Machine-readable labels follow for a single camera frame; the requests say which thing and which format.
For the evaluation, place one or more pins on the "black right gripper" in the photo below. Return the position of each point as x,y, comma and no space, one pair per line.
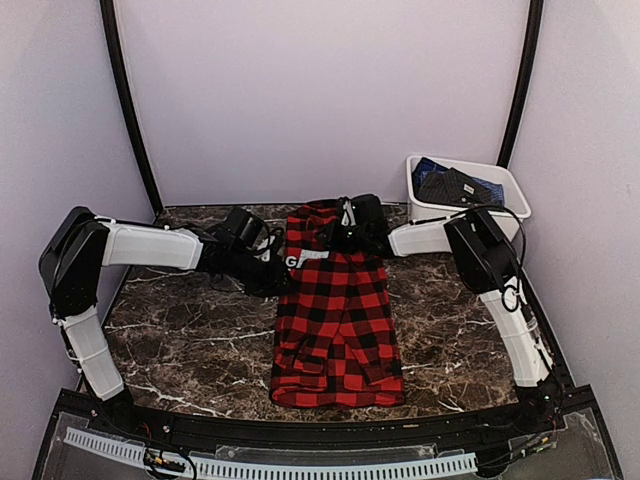
331,238

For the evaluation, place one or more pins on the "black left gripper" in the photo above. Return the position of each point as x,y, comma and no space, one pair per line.
274,284

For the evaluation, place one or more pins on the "red black plaid shirt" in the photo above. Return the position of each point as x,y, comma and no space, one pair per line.
335,340

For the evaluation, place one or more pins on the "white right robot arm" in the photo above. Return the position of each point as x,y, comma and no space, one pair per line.
486,261

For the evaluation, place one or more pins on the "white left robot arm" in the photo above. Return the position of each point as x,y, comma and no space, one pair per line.
70,268

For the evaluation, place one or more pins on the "dark blue plaid shirt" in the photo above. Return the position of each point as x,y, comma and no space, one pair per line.
427,166

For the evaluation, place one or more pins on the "grey striped shirt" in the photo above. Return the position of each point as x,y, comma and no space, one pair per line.
453,188

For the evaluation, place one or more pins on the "white plastic bin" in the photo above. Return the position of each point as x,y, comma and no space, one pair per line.
513,198

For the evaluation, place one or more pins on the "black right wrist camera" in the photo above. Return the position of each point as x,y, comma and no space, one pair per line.
361,211

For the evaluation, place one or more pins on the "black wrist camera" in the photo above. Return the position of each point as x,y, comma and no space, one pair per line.
244,232
361,211

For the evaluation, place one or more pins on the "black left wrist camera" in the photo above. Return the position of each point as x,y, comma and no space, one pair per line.
244,232

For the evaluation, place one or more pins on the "black front rail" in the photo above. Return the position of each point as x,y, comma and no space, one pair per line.
485,429

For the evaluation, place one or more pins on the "black left frame post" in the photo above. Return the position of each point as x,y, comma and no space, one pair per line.
126,101

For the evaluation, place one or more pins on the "black frame post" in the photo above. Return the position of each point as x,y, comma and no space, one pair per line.
126,101
521,89

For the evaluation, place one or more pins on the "black right frame post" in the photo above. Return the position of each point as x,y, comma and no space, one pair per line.
521,89

